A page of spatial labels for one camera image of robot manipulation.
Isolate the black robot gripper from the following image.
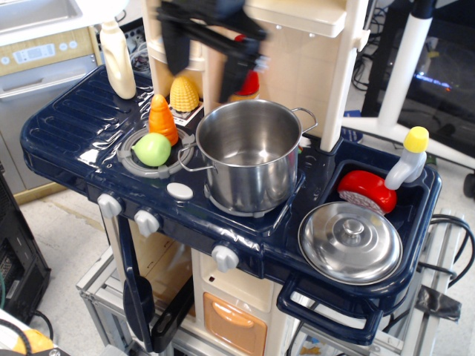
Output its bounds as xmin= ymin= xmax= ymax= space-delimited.
xmin=157 ymin=1 xmax=268 ymax=104

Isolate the round steel pot lid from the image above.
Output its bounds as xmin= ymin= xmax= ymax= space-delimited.
xmin=298 ymin=202 xmax=403 ymax=286

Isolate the stainless steel pot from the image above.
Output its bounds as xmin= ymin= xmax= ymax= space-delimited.
xmin=193 ymin=99 xmax=305 ymax=218

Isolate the yellow toy corn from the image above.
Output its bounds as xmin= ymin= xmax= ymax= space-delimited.
xmin=170 ymin=76 xmax=200 ymax=112

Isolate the red toy ketchup bottle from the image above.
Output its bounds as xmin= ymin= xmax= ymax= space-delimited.
xmin=228 ymin=34 xmax=261 ymax=102

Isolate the orange toy carrot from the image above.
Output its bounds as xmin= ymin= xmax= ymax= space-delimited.
xmin=148 ymin=94 xmax=179 ymax=146

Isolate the cream toy milk bottle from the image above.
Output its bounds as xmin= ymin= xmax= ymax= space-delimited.
xmin=99 ymin=19 xmax=136 ymax=99

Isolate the cream toy kitchen shelf tower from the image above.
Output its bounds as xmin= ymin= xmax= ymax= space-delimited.
xmin=141 ymin=1 xmax=369 ymax=152

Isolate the green toy pear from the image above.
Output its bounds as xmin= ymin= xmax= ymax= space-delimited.
xmin=131 ymin=133 xmax=171 ymax=167

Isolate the grey oval button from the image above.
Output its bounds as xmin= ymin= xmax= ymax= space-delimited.
xmin=166 ymin=182 xmax=194 ymax=201

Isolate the steel appliance with panel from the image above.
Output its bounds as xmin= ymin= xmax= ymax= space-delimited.
xmin=0 ymin=22 xmax=105 ymax=196

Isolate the grey stove knob middle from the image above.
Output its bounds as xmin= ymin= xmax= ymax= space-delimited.
xmin=134 ymin=210 xmax=160 ymax=237

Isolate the grey stove knob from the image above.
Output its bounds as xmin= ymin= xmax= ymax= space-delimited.
xmin=134 ymin=210 xmax=160 ymax=237
xmin=97 ymin=194 xmax=122 ymax=219
xmin=212 ymin=245 xmax=239 ymax=273

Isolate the grey stove knob left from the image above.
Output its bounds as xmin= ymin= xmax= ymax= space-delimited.
xmin=97 ymin=194 xmax=122 ymax=219

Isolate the red toy cheese wheel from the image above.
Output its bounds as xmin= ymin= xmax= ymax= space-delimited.
xmin=337 ymin=170 xmax=397 ymax=215

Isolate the grey stove knob right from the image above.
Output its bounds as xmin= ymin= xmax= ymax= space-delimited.
xmin=212 ymin=245 xmax=239 ymax=273

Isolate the grey toy faucet yellow knob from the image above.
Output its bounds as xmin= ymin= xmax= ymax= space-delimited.
xmin=384 ymin=126 xmax=429 ymax=191

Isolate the navy toy kitchen counter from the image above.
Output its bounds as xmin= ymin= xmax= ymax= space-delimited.
xmin=20 ymin=67 xmax=442 ymax=346

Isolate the orange toy drawer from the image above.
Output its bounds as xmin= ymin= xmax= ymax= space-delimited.
xmin=203 ymin=293 xmax=267 ymax=355

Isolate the navy toy oven door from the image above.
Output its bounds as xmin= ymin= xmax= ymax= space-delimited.
xmin=117 ymin=216 xmax=194 ymax=354

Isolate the black computer case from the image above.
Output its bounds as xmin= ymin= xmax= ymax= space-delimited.
xmin=1 ymin=177 xmax=51 ymax=324

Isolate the yellow object bottom left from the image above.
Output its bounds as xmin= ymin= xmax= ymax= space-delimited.
xmin=13 ymin=329 xmax=54 ymax=355

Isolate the grey toy burner ring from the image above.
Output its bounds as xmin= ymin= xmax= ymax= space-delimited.
xmin=117 ymin=128 xmax=197 ymax=180

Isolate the aluminium frame cart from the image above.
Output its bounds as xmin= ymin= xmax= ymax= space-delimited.
xmin=76 ymin=211 xmax=475 ymax=356

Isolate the black cable loop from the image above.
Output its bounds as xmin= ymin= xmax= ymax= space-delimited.
xmin=417 ymin=214 xmax=475 ymax=289

